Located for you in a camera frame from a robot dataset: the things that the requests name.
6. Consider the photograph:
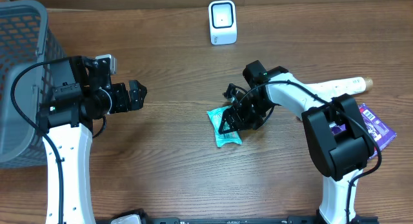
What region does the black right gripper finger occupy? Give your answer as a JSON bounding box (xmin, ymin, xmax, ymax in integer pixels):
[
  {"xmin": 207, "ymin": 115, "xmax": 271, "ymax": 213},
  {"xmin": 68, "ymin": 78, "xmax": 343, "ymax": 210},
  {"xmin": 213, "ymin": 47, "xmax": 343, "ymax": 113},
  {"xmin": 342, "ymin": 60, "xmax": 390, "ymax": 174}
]
[
  {"xmin": 218, "ymin": 122, "xmax": 240, "ymax": 134},
  {"xmin": 221, "ymin": 106, "xmax": 239, "ymax": 125}
]

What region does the dark grey plastic basket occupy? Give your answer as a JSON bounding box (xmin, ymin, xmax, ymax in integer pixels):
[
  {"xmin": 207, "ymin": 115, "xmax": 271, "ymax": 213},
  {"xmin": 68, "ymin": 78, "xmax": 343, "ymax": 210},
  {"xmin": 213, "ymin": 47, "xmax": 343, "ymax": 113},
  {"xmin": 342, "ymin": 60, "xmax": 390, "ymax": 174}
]
[{"xmin": 1, "ymin": 0, "xmax": 66, "ymax": 168}]

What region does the mint green wipes pack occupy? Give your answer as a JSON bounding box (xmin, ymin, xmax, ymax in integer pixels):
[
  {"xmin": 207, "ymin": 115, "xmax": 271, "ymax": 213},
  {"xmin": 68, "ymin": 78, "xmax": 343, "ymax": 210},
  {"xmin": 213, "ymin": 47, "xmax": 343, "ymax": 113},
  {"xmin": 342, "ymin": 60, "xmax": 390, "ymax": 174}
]
[{"xmin": 207, "ymin": 106, "xmax": 242, "ymax": 148}]

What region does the white tube gold cap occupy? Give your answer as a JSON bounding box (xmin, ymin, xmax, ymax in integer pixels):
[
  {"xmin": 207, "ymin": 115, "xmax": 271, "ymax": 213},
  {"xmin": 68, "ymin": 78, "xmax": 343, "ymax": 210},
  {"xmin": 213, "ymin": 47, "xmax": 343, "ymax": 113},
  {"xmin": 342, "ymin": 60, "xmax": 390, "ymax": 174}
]
[{"xmin": 307, "ymin": 77, "xmax": 374, "ymax": 99}]

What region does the white base mount left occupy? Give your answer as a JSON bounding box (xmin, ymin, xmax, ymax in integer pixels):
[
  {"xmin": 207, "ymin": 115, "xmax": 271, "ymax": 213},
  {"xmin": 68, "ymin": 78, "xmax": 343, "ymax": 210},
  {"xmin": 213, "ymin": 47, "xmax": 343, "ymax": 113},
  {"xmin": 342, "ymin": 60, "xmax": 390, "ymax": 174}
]
[{"xmin": 110, "ymin": 209, "xmax": 148, "ymax": 224}]

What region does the purple Carefree pad pack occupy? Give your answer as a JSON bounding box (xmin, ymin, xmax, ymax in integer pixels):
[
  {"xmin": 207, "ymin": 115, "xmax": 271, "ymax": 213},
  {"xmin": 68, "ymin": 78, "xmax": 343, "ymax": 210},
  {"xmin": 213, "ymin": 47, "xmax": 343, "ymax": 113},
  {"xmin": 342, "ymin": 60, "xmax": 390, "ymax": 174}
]
[{"xmin": 330, "ymin": 103, "xmax": 398, "ymax": 159}]

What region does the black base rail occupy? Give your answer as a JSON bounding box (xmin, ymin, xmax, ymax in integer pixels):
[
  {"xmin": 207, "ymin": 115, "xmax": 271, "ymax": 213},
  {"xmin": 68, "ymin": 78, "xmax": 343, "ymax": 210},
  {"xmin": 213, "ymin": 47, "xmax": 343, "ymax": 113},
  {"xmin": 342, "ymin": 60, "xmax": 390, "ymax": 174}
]
[{"xmin": 151, "ymin": 216, "xmax": 378, "ymax": 224}]

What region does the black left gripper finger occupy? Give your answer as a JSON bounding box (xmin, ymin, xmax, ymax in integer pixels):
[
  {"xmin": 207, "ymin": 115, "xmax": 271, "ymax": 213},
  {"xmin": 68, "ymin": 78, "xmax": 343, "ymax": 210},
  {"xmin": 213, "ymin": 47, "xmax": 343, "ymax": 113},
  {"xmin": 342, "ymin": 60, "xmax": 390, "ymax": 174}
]
[
  {"xmin": 128, "ymin": 80, "xmax": 147, "ymax": 97},
  {"xmin": 130, "ymin": 94, "xmax": 145, "ymax": 110}
]

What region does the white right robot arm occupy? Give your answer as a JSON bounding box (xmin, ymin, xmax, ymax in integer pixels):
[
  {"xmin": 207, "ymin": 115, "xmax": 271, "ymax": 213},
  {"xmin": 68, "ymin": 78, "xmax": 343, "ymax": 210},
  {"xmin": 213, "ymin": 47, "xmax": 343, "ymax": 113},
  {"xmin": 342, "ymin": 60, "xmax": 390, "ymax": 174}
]
[{"xmin": 218, "ymin": 61, "xmax": 378, "ymax": 223}]

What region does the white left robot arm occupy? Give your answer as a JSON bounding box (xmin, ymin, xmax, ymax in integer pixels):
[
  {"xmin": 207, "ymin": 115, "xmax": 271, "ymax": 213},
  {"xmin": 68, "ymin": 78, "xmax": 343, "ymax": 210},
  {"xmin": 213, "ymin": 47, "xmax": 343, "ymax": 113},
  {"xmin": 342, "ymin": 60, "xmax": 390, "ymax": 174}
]
[{"xmin": 37, "ymin": 54, "xmax": 147, "ymax": 223}]

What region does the white barcode scanner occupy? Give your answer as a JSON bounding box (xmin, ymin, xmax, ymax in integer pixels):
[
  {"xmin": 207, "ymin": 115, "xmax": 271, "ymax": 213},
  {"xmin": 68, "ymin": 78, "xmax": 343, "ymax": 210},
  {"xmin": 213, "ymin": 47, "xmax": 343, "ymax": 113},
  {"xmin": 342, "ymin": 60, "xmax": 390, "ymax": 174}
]
[{"xmin": 208, "ymin": 0, "xmax": 237, "ymax": 45}]

